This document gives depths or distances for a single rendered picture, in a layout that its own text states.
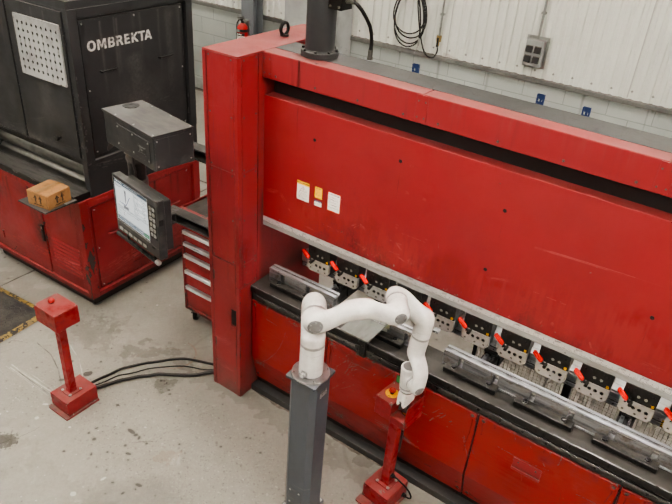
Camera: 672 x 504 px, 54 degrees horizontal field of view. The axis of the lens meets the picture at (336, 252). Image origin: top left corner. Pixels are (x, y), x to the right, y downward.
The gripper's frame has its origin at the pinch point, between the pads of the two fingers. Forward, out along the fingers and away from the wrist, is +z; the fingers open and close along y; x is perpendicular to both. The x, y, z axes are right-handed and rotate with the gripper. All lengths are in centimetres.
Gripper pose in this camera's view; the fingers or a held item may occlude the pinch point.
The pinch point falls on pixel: (405, 409)
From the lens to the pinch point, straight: 356.3
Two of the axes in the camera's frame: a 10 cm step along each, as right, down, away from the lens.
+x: 7.4, 4.0, -5.5
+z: -0.1, 8.2, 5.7
